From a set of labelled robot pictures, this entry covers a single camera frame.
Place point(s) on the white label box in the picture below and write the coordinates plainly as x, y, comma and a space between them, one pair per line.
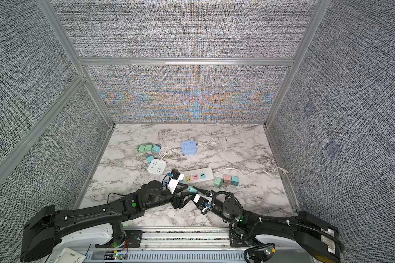
67, 255

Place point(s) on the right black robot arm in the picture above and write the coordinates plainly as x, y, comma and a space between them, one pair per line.
319, 239

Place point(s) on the pink plug cube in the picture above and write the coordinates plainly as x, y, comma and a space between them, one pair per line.
227, 180

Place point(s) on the white square power strip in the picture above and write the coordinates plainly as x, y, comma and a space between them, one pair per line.
157, 167

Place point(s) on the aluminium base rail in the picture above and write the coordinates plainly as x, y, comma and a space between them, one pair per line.
158, 245

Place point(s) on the green plug cube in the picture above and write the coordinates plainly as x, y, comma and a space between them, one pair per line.
218, 182
148, 147
141, 148

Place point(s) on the teal plug cube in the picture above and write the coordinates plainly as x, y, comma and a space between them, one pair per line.
150, 158
235, 180
156, 149
192, 189

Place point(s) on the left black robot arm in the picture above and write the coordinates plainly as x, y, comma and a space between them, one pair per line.
48, 226

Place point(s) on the blue square power strip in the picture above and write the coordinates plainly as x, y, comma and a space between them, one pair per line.
189, 147

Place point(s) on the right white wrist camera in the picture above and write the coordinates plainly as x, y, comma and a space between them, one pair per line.
202, 203

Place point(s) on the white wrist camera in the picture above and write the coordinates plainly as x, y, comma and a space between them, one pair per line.
202, 203
172, 180

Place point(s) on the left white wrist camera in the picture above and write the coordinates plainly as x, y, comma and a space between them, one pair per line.
172, 180

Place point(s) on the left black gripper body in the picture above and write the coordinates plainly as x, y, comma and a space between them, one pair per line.
175, 202

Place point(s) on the long white power strip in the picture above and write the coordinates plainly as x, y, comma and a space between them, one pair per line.
197, 176

